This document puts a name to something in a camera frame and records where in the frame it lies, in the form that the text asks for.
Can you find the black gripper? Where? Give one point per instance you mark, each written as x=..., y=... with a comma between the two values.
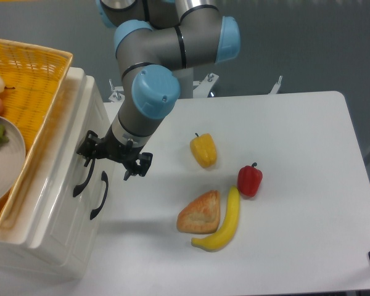
x=92, y=147

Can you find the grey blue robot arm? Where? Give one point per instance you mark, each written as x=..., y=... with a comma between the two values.
x=152, y=40

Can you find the white drawer cabinet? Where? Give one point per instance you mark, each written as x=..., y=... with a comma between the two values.
x=18, y=229

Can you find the yellow bell pepper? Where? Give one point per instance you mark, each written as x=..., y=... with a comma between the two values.
x=204, y=150

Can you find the triangular bread pastry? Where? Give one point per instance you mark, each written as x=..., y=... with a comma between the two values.
x=202, y=215

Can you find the grey plate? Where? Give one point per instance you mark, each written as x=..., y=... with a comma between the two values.
x=12, y=157

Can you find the yellow woven basket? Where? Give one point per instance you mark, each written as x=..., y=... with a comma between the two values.
x=35, y=75

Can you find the yellow banana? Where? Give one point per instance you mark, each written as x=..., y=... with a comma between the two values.
x=223, y=236

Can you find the red bell pepper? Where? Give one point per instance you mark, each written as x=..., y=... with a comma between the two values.
x=249, y=179

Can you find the black lower drawer handle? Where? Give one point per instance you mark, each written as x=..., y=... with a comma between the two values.
x=103, y=196

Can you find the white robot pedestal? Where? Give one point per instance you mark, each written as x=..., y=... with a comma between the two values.
x=185, y=78

